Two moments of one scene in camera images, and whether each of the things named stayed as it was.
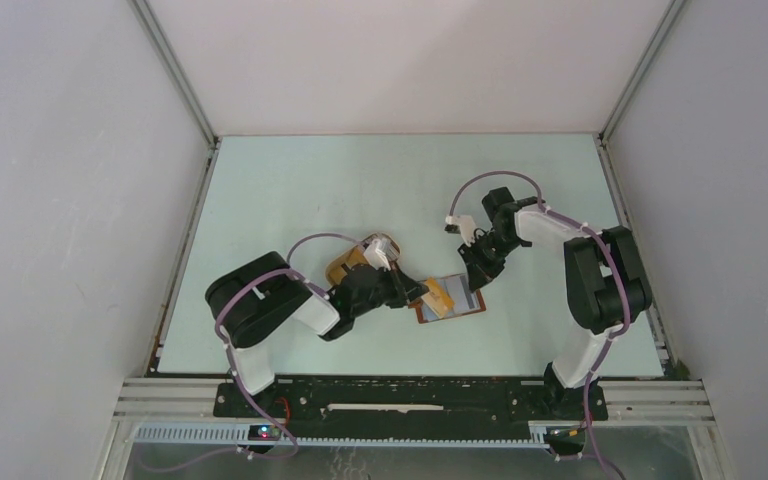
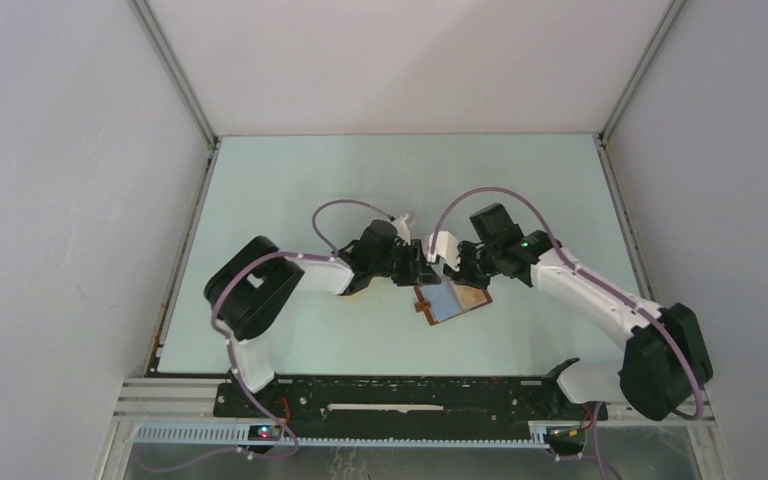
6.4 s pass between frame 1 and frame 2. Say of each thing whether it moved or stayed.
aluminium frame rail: stayed
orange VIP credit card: moved
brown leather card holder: stayed
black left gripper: moved
